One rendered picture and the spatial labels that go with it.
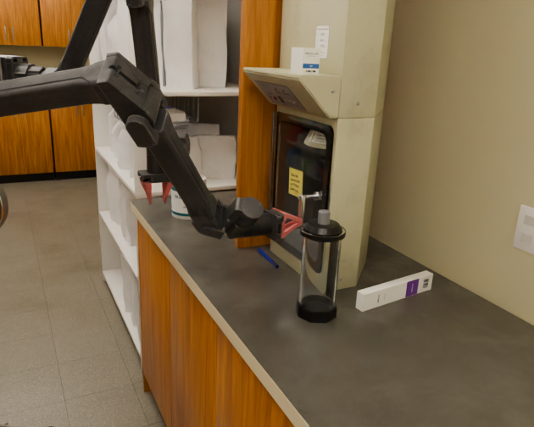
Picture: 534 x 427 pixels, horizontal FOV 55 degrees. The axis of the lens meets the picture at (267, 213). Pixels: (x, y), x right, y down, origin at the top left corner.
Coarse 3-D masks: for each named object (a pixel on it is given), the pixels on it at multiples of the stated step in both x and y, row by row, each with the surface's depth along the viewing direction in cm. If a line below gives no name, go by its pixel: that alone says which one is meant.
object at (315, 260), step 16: (304, 224) 124; (304, 240) 121; (304, 256) 122; (320, 256) 119; (336, 256) 120; (304, 272) 123; (320, 272) 120; (336, 272) 122; (304, 288) 124; (320, 288) 122; (336, 288) 124; (304, 304) 125; (320, 304) 123
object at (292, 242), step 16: (288, 128) 145; (304, 128) 137; (320, 128) 130; (288, 144) 146; (304, 144) 138; (320, 144) 131; (288, 160) 147; (304, 160) 139; (320, 160) 132; (288, 176) 148; (304, 176) 140; (320, 176) 133; (304, 192) 141; (320, 192) 133; (288, 208) 150; (320, 208) 134; (288, 240) 152
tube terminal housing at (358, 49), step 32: (288, 0) 140; (320, 0) 127; (352, 0) 117; (384, 0) 121; (288, 32) 142; (352, 32) 120; (384, 32) 124; (288, 64) 144; (320, 64) 129; (352, 64) 122; (384, 64) 134; (352, 96) 125; (384, 96) 145; (352, 128) 128; (352, 160) 131; (352, 192) 134; (352, 224) 137; (288, 256) 155; (352, 256) 141
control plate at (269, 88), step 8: (256, 80) 142; (264, 88) 142; (272, 88) 137; (280, 88) 132; (288, 88) 128; (272, 96) 143; (280, 96) 138; (288, 96) 132; (288, 104) 138; (296, 104) 133
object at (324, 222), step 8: (320, 216) 120; (328, 216) 120; (312, 224) 120; (320, 224) 120; (328, 224) 120; (336, 224) 121; (312, 232) 118; (320, 232) 118; (328, 232) 118; (336, 232) 118
